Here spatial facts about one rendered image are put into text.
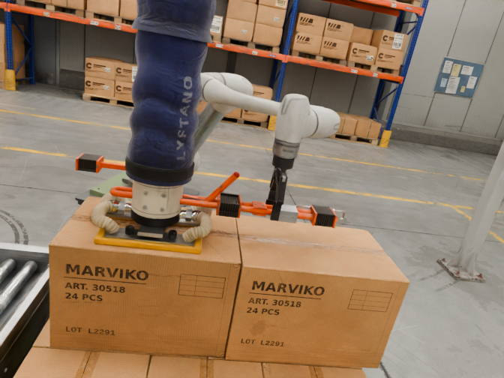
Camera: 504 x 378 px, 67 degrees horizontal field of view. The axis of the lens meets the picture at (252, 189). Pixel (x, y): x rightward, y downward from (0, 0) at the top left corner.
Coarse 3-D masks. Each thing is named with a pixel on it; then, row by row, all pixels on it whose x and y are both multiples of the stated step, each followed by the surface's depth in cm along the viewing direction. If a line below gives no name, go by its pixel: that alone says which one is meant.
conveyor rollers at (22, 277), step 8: (8, 264) 168; (32, 264) 171; (48, 264) 173; (0, 272) 161; (8, 272) 166; (24, 272) 164; (32, 272) 169; (0, 280) 159; (16, 280) 158; (24, 280) 162; (8, 288) 153; (16, 288) 156; (32, 288) 156; (0, 296) 148; (8, 296) 150; (24, 296) 151; (0, 304) 145; (0, 312) 144; (8, 320) 138; (0, 328) 134
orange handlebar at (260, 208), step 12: (108, 168) 154; (120, 168) 154; (120, 192) 128; (192, 204) 132; (204, 204) 132; (216, 204) 133; (252, 204) 139; (264, 204) 139; (300, 216) 138; (312, 216) 138
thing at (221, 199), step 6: (222, 198) 137; (228, 198) 138; (234, 198) 139; (240, 198) 136; (222, 204) 131; (228, 204) 131; (234, 204) 132; (240, 204) 133; (216, 210) 134; (222, 210) 133; (228, 210) 133; (234, 210) 133; (240, 210) 133; (228, 216) 133; (234, 216) 133
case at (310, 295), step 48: (240, 240) 141; (288, 240) 148; (336, 240) 155; (240, 288) 128; (288, 288) 130; (336, 288) 132; (384, 288) 134; (240, 336) 135; (288, 336) 138; (336, 336) 140; (384, 336) 142
